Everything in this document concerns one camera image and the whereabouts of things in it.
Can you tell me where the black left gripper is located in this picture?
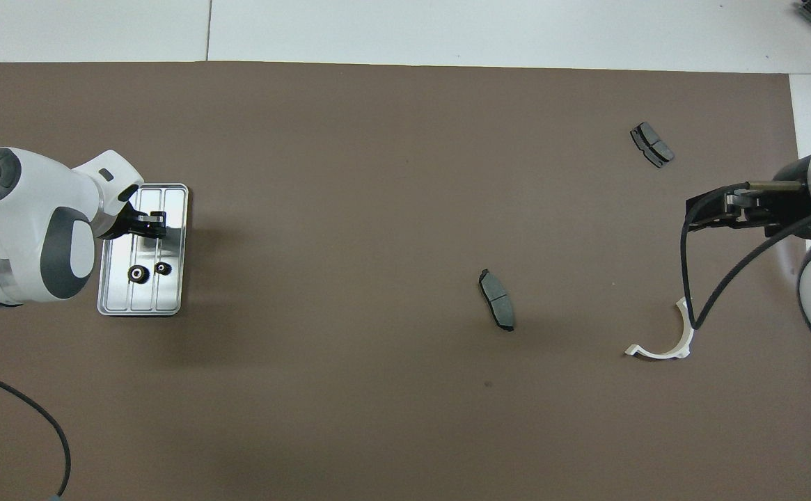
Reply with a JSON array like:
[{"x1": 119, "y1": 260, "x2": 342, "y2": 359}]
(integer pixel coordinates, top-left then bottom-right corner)
[{"x1": 102, "y1": 202, "x2": 168, "y2": 241}]

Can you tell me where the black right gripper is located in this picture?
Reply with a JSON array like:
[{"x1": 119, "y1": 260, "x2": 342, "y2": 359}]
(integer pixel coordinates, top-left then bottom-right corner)
[{"x1": 686, "y1": 159, "x2": 811, "y2": 241}]

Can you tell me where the silver metal tray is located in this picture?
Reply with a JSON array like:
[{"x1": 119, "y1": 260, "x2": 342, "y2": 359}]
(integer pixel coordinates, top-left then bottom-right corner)
[{"x1": 97, "y1": 183, "x2": 189, "y2": 317}]

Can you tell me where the short grey brake pad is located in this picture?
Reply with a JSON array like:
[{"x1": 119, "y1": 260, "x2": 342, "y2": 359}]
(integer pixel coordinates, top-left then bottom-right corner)
[{"x1": 630, "y1": 122, "x2": 675, "y2": 169}]

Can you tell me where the brown table mat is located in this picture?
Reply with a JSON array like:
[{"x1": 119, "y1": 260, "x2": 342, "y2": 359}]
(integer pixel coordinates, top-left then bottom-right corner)
[{"x1": 0, "y1": 61, "x2": 811, "y2": 501}]

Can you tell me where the long grey brake pad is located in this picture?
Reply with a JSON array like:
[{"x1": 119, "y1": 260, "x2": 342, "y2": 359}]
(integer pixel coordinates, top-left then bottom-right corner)
[{"x1": 478, "y1": 269, "x2": 516, "y2": 333}]

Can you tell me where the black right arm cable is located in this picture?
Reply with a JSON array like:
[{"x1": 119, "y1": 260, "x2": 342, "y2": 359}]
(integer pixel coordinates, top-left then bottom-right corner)
[{"x1": 679, "y1": 181, "x2": 811, "y2": 332}]

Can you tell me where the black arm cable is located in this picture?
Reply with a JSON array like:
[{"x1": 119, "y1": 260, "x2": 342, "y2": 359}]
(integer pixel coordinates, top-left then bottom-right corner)
[
  {"x1": 679, "y1": 181, "x2": 811, "y2": 332},
  {"x1": 0, "y1": 365, "x2": 73, "y2": 500}
]

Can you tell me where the white curved plastic bracket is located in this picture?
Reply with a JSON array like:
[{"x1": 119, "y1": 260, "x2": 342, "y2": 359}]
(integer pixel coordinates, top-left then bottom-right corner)
[{"x1": 624, "y1": 296, "x2": 695, "y2": 360}]

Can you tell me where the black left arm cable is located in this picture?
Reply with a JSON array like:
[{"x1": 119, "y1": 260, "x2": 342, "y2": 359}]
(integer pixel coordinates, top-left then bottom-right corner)
[{"x1": 0, "y1": 365, "x2": 73, "y2": 500}]

